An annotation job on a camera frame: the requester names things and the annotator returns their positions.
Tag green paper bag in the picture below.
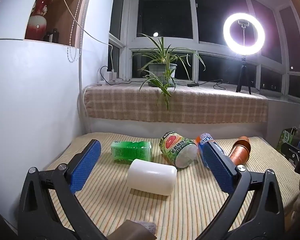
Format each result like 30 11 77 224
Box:
277 128 299 155

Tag blue bottle with orange cap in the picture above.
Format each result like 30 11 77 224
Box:
195 133 225 168

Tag black cable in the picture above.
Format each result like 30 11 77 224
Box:
115 79 226 90

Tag white bead cord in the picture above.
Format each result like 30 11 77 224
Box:
66 0 87 63

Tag striped mat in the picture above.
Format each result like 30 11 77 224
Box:
44 132 300 240

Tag grey flowerpot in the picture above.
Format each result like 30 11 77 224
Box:
148 63 177 87

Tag ring light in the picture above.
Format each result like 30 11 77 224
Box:
223 13 265 55

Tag red and white vase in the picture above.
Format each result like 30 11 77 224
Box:
25 0 53 40

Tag green plastic bottle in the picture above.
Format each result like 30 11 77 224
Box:
111 140 153 164

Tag grey knitted cloth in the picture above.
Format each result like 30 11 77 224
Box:
132 220 157 233

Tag green can with grapefruit label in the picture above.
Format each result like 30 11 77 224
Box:
159 131 198 168

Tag brown block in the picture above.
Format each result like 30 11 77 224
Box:
115 219 157 240

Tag white cable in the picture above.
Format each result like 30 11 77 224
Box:
59 0 113 73

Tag checked cloth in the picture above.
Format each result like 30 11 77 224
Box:
84 84 269 125

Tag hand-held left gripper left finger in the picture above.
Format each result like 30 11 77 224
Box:
17 139 108 240

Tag black tripod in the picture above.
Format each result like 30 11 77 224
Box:
236 54 252 95

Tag white charger plugs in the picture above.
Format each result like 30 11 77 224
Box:
99 66 118 80

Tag white cup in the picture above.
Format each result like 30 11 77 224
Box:
127 158 178 196

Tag spider plant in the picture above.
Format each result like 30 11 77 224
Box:
131 33 206 111

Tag copper-coloured cup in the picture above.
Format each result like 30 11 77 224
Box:
227 136 251 167

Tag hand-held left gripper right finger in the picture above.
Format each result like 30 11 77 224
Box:
195 141 285 240

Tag white window frame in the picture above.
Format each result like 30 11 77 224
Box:
109 0 300 103

